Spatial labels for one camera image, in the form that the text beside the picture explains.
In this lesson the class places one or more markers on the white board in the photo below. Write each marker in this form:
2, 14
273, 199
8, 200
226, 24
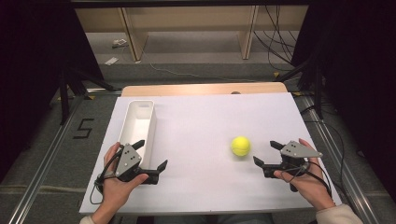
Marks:
199, 130

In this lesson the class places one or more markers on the black metal stand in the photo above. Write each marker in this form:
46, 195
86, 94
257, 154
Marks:
317, 93
65, 102

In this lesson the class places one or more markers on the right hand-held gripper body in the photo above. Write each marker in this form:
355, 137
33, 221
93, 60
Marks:
295, 152

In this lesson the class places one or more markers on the dark curtain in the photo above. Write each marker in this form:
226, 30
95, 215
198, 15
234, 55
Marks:
364, 77
31, 62

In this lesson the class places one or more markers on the wooden shelf unit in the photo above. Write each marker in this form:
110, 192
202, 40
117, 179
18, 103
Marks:
190, 18

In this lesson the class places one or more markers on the yellow tennis ball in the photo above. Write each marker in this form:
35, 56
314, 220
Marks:
241, 146

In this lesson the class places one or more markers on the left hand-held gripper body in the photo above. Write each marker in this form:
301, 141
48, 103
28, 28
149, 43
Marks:
127, 158

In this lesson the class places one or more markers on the small white floor item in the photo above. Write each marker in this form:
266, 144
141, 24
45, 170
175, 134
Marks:
120, 43

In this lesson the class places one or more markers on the person's right hand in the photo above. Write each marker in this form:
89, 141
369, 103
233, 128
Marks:
308, 186

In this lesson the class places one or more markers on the person's left hand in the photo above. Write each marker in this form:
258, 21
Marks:
115, 189

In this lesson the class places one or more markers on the wooden table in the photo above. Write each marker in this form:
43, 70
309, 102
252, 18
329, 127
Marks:
202, 89

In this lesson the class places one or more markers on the flat white floor item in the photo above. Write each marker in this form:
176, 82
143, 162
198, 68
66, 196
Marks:
111, 61

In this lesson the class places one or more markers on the white plastic bin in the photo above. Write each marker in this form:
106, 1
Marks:
137, 130

